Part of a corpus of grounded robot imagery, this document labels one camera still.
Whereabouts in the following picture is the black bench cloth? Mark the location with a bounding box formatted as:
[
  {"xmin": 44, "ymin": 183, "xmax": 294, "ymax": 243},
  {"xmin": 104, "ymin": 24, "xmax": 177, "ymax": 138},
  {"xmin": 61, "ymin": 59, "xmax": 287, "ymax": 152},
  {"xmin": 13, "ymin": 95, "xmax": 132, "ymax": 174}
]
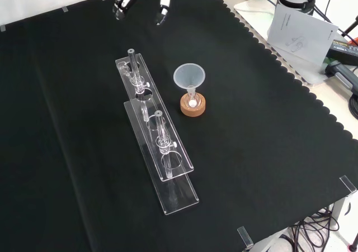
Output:
[{"xmin": 0, "ymin": 0, "xmax": 358, "ymax": 252}]

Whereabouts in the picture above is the clear acrylic funnel stand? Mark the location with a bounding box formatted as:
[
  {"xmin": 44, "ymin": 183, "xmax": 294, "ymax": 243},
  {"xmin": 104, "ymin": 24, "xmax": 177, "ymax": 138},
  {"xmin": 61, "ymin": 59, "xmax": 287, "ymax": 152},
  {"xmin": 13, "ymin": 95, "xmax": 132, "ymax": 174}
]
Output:
[{"xmin": 115, "ymin": 48, "xmax": 200, "ymax": 216}]

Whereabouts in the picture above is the white table leg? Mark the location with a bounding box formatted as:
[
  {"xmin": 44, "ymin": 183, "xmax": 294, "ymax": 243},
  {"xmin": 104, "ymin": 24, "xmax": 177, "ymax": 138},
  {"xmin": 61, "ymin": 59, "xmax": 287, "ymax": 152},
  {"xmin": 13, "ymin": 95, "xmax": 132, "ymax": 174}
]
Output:
[{"xmin": 332, "ymin": 196, "xmax": 352, "ymax": 231}]

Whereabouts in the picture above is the black tripod leg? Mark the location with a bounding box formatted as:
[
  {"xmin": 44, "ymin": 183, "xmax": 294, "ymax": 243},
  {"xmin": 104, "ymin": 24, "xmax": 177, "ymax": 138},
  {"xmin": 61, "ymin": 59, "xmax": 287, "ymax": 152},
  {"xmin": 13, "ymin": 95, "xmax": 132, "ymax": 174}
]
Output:
[{"xmin": 340, "ymin": 14, "xmax": 358, "ymax": 37}]

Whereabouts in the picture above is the translucent plastic funnel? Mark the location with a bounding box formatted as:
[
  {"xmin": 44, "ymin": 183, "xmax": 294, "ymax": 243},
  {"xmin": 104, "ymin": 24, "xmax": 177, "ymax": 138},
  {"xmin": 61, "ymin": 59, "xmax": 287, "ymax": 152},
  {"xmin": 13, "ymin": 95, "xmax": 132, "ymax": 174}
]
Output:
[{"xmin": 173, "ymin": 63, "xmax": 206, "ymax": 95}]

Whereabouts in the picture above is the coiled black cable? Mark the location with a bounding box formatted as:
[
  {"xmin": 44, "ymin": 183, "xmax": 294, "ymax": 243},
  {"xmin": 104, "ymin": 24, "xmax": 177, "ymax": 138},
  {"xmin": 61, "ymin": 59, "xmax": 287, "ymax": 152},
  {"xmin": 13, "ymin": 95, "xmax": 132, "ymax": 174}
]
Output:
[{"xmin": 348, "ymin": 93, "xmax": 358, "ymax": 116}]

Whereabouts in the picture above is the white paper booklet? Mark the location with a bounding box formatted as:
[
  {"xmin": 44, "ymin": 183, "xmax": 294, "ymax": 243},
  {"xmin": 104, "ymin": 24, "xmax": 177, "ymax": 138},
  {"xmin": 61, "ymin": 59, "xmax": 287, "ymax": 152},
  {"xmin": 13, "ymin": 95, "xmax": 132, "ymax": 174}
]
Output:
[{"xmin": 267, "ymin": 3, "xmax": 340, "ymax": 66}]

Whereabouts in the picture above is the pale board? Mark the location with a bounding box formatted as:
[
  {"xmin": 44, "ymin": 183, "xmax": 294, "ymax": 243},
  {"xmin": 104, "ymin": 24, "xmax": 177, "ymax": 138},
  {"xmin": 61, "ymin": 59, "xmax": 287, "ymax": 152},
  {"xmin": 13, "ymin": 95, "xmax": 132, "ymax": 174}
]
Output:
[{"xmin": 233, "ymin": 0, "xmax": 338, "ymax": 85}]

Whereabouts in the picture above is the clear cloth clip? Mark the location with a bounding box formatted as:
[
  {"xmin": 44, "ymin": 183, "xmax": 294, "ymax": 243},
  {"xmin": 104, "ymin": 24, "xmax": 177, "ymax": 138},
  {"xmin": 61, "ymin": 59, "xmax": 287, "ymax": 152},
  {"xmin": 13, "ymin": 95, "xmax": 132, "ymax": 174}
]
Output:
[
  {"xmin": 237, "ymin": 226, "xmax": 255, "ymax": 249},
  {"xmin": 339, "ymin": 175, "xmax": 358, "ymax": 194}
]

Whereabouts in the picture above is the grey and green plug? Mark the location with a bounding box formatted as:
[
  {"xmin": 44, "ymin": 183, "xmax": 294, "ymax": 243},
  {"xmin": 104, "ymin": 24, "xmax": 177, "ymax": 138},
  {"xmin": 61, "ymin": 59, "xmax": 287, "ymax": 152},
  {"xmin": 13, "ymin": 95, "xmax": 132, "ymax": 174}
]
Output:
[{"xmin": 324, "ymin": 58, "xmax": 358, "ymax": 95}]

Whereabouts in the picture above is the round-bottom glass flask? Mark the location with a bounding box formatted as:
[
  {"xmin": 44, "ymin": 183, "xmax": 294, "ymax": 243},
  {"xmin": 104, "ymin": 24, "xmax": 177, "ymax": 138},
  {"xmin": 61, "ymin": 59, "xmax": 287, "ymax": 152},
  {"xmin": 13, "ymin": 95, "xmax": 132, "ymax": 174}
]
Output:
[{"xmin": 184, "ymin": 85, "xmax": 201, "ymax": 109}]

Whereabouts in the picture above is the cork ring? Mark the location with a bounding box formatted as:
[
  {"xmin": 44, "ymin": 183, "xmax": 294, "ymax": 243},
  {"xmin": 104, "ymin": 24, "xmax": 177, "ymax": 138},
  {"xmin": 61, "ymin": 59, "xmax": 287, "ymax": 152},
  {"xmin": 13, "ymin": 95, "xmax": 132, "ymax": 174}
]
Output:
[{"xmin": 180, "ymin": 92, "xmax": 207, "ymax": 117}]

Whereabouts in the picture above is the black power adapter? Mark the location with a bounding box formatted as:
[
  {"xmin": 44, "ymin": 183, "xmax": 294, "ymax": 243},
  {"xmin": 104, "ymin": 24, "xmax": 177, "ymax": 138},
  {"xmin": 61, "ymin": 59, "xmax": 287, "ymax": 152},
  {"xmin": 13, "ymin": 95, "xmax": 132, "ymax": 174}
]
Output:
[{"xmin": 327, "ymin": 38, "xmax": 358, "ymax": 66}]

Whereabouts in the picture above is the black cable bundle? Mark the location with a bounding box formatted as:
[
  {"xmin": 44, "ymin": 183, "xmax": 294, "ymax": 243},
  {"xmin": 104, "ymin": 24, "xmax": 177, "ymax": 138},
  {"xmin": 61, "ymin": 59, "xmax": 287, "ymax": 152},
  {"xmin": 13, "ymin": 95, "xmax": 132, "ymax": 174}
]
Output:
[{"xmin": 288, "ymin": 204, "xmax": 341, "ymax": 252}]

